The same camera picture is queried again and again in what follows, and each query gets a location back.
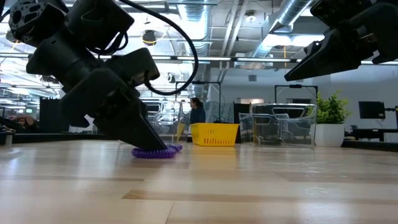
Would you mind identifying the green plant in white pot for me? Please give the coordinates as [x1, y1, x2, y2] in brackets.
[313, 90, 352, 147]

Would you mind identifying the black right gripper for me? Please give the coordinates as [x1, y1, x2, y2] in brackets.
[284, 0, 398, 82]

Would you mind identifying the small grey cup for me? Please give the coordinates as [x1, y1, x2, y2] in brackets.
[4, 129, 16, 146]

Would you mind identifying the clear plastic bin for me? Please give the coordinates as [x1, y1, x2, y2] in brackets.
[250, 103, 318, 149]
[141, 99, 184, 144]

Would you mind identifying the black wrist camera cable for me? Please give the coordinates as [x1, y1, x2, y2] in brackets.
[119, 0, 199, 96]

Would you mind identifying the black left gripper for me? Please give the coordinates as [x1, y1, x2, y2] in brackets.
[26, 29, 169, 152]

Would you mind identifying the yellow plastic basket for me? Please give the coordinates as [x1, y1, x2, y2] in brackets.
[190, 123, 240, 147]

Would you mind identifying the purple spring keychain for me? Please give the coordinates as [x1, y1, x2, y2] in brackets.
[131, 143, 183, 159]

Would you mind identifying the person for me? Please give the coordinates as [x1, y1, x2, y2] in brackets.
[189, 97, 206, 124]
[8, 115, 40, 132]

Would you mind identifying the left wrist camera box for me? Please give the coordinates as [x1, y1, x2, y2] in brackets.
[105, 48, 161, 88]

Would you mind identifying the black aluminium table frame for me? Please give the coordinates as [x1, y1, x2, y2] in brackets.
[0, 133, 398, 149]

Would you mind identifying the black partition panel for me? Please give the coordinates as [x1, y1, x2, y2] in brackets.
[39, 98, 68, 133]

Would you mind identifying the black overhead camera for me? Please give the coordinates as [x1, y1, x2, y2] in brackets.
[142, 29, 157, 47]

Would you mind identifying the black monitor desk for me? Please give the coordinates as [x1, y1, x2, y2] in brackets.
[345, 126, 398, 142]

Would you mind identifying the black computer monitor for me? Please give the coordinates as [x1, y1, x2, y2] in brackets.
[358, 101, 386, 120]

